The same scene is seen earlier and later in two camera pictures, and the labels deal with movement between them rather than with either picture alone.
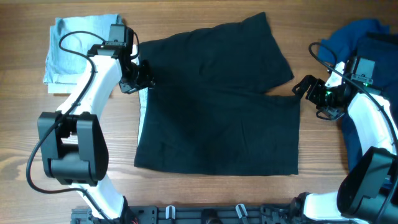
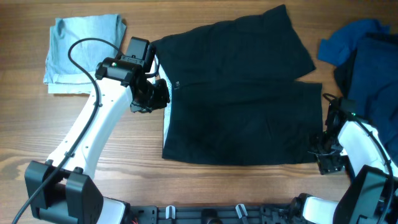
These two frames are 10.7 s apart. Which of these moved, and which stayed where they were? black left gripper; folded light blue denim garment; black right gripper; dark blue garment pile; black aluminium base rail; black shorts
Moved: black right gripper; black left gripper; black shorts
Stayed: folded light blue denim garment; black aluminium base rail; dark blue garment pile
